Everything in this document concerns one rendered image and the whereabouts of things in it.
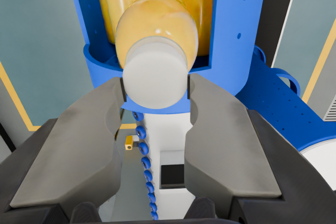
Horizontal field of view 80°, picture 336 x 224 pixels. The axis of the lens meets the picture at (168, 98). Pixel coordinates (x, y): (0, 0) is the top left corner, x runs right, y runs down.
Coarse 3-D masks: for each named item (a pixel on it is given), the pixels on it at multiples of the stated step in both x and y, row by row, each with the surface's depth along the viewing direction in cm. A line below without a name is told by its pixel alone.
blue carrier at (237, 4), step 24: (96, 0) 37; (216, 0) 20; (240, 0) 22; (96, 24) 37; (216, 24) 22; (240, 24) 23; (96, 48) 38; (216, 48) 23; (240, 48) 26; (96, 72) 28; (120, 72) 25; (192, 72) 24; (216, 72) 25; (240, 72) 28
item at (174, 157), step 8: (160, 152) 75; (168, 152) 75; (176, 152) 74; (160, 160) 72; (168, 160) 72; (176, 160) 71; (160, 168) 69; (168, 168) 67; (176, 168) 67; (160, 176) 66; (168, 176) 64; (176, 176) 64; (160, 184) 64; (168, 184) 62; (176, 184) 62; (160, 192) 63; (168, 192) 63; (176, 192) 64; (184, 192) 64
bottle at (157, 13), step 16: (144, 0) 15; (160, 0) 15; (176, 0) 17; (128, 16) 14; (144, 16) 14; (160, 16) 14; (176, 16) 14; (128, 32) 14; (144, 32) 13; (160, 32) 13; (176, 32) 13; (192, 32) 15; (128, 48) 14; (176, 48) 13; (192, 48) 15; (192, 64) 16
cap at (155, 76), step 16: (144, 48) 11; (160, 48) 11; (128, 64) 11; (144, 64) 11; (160, 64) 11; (176, 64) 11; (128, 80) 12; (144, 80) 12; (160, 80) 12; (176, 80) 12; (144, 96) 12; (160, 96) 12; (176, 96) 12
